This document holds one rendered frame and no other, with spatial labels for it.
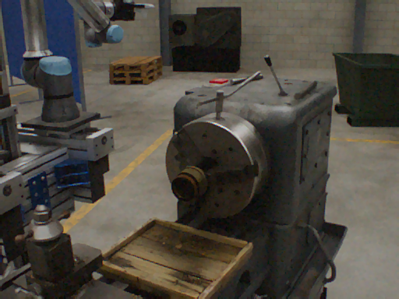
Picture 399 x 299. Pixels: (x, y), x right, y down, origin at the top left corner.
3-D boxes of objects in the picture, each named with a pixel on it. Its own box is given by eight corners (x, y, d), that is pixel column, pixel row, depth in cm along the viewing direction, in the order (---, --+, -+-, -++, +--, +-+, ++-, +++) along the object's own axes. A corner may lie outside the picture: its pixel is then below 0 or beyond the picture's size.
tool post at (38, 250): (56, 258, 99) (50, 221, 96) (79, 268, 95) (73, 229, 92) (31, 275, 93) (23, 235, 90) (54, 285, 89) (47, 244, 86)
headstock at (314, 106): (237, 153, 214) (238, 73, 201) (333, 169, 191) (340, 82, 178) (169, 199, 166) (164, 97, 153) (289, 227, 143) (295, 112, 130)
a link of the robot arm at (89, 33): (95, 48, 179) (93, 22, 176) (81, 47, 187) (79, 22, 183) (111, 47, 185) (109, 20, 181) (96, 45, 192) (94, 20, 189)
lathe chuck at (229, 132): (178, 192, 154) (181, 106, 142) (260, 219, 140) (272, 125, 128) (164, 202, 147) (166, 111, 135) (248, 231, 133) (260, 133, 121)
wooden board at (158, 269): (153, 226, 146) (153, 216, 144) (252, 255, 128) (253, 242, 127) (92, 271, 121) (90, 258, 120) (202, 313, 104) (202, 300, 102)
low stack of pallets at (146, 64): (128, 75, 1014) (127, 56, 1000) (164, 75, 998) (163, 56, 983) (107, 84, 898) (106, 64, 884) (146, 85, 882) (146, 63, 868)
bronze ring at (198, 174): (184, 160, 130) (167, 171, 122) (211, 165, 125) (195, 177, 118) (185, 188, 133) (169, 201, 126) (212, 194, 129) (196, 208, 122)
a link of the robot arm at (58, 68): (51, 97, 157) (47, 60, 152) (35, 93, 166) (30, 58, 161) (79, 92, 165) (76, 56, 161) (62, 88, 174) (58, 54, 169)
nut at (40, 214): (44, 214, 92) (41, 199, 91) (56, 218, 90) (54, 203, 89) (30, 221, 89) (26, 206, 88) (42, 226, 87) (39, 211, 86)
